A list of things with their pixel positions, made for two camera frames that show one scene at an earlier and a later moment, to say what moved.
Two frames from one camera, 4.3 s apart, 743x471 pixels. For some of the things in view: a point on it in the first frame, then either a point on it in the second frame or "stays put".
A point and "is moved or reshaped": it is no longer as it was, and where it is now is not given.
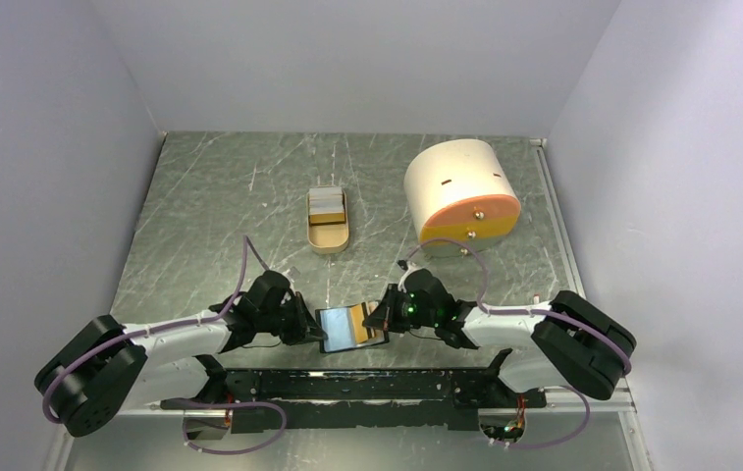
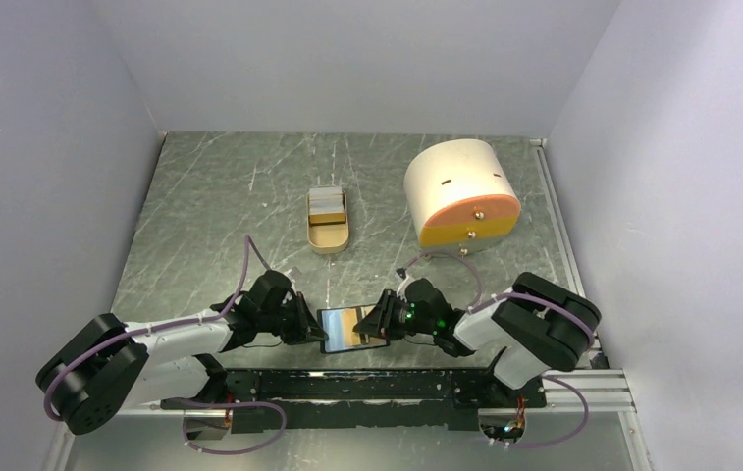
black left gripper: x=305 y=326 stays put
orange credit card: x=360 y=331 is moved or reshaped
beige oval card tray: x=328 y=238 stays put
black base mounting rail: x=269 y=401 stays put
